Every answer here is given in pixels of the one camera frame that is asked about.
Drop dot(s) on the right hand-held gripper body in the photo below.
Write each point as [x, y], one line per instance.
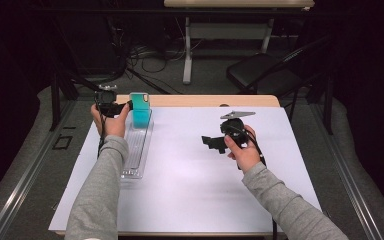
[233, 128]

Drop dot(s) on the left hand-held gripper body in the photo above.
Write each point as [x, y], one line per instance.
[106, 98]

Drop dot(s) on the teal phone case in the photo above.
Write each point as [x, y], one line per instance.
[140, 111]

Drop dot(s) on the clear plastic packaging box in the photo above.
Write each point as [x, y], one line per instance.
[136, 150]

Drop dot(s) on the person's left hand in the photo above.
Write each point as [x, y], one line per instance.
[111, 126]

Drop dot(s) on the person's right hand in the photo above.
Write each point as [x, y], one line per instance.
[246, 156]

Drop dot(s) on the wooden table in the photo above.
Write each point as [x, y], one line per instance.
[186, 100]

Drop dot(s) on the black metal stand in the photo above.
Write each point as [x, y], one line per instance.
[55, 100]

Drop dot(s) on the white table mat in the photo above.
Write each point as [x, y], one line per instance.
[186, 186]

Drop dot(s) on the black folding chair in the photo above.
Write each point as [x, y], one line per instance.
[263, 71]

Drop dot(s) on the white-legged desk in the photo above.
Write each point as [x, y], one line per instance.
[225, 30]

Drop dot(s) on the black square floor frame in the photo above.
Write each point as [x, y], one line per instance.
[55, 142]

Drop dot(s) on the aluminium floor rail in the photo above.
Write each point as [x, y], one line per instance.
[346, 180]
[23, 180]

